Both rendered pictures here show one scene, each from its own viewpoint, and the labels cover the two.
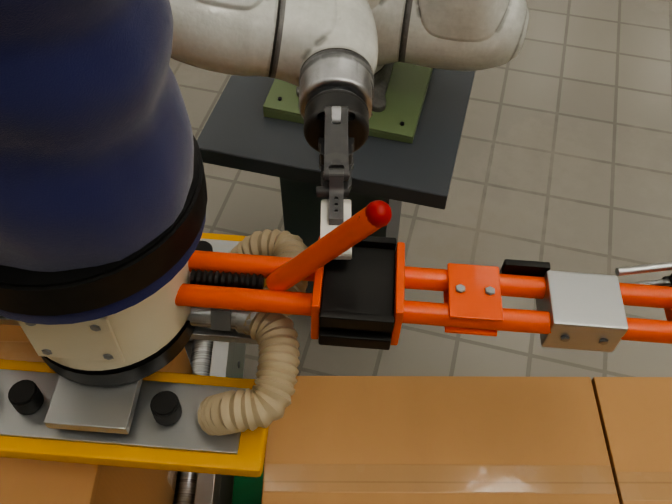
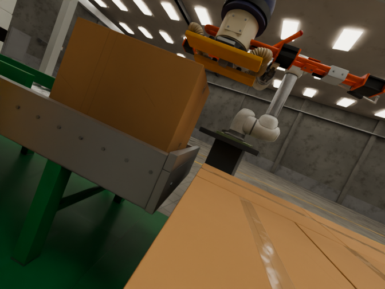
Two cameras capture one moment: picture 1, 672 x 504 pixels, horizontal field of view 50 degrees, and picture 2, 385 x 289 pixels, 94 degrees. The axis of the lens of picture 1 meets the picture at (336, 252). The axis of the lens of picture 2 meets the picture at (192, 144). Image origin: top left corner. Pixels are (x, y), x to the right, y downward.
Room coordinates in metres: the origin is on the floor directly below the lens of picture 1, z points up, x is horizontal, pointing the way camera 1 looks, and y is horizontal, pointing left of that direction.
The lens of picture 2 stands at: (-0.48, 0.10, 0.70)
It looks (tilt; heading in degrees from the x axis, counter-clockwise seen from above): 5 degrees down; 7
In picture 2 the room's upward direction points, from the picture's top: 24 degrees clockwise
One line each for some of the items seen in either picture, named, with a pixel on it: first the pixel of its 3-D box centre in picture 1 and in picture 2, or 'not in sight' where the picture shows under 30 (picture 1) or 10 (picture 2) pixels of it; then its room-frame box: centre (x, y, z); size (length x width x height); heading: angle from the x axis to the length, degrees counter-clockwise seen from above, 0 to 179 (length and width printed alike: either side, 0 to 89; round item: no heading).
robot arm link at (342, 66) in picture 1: (336, 95); (265, 75); (0.66, 0.00, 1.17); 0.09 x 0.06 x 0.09; 90
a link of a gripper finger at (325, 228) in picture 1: (336, 228); not in sight; (0.43, 0.00, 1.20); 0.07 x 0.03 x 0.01; 0
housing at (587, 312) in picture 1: (579, 311); (333, 75); (0.37, -0.24, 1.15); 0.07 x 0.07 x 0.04; 86
